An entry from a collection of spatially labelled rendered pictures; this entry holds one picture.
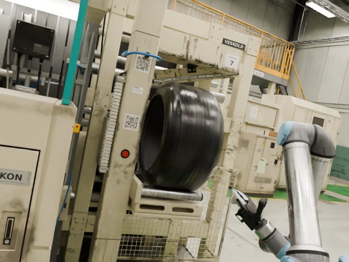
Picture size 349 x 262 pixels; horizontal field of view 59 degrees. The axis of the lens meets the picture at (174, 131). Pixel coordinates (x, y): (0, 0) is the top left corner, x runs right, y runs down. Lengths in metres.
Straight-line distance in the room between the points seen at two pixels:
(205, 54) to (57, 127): 1.30
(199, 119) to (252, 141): 4.78
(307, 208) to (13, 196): 1.01
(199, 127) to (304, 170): 0.48
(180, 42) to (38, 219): 1.34
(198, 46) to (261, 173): 4.79
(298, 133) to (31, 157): 1.07
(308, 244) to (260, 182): 5.27
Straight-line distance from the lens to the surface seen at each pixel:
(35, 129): 0.82
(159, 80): 1.97
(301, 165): 1.38
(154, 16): 1.59
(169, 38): 1.87
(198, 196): 1.64
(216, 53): 1.98
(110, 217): 1.63
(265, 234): 1.54
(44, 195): 0.85
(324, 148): 1.52
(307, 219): 1.30
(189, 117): 1.42
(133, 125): 1.53
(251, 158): 6.18
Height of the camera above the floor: 1.30
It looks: 3 degrees down
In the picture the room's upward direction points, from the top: 12 degrees clockwise
